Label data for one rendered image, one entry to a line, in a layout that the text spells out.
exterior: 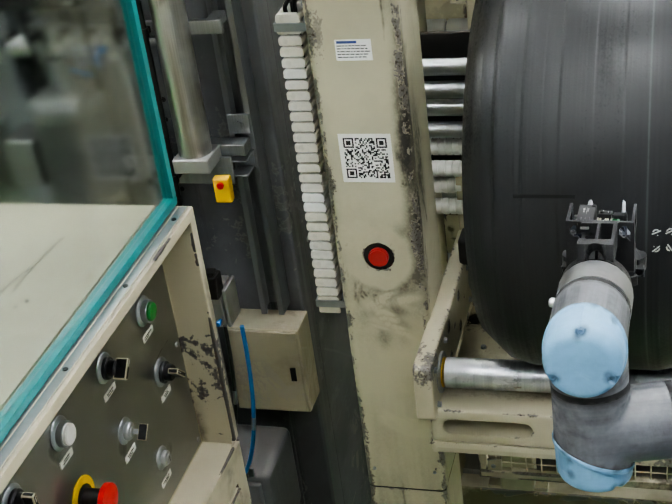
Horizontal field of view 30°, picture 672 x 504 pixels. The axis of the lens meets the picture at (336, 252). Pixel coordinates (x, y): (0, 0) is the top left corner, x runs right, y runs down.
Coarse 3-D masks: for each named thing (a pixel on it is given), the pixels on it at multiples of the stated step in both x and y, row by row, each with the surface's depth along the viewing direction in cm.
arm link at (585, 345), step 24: (576, 288) 120; (600, 288) 119; (552, 312) 120; (576, 312) 115; (600, 312) 115; (624, 312) 118; (552, 336) 114; (576, 336) 112; (600, 336) 112; (624, 336) 115; (552, 360) 114; (576, 360) 113; (600, 360) 113; (624, 360) 114; (552, 384) 119; (576, 384) 114; (600, 384) 114; (624, 384) 117
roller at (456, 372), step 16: (448, 368) 180; (464, 368) 180; (480, 368) 179; (496, 368) 179; (512, 368) 178; (528, 368) 178; (448, 384) 181; (464, 384) 180; (480, 384) 180; (496, 384) 179; (512, 384) 178; (528, 384) 177; (544, 384) 177
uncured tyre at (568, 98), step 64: (512, 0) 152; (576, 0) 150; (640, 0) 148; (512, 64) 148; (576, 64) 146; (640, 64) 144; (512, 128) 147; (576, 128) 145; (640, 128) 143; (512, 192) 148; (576, 192) 146; (640, 192) 144; (512, 256) 151; (512, 320) 158; (640, 320) 153
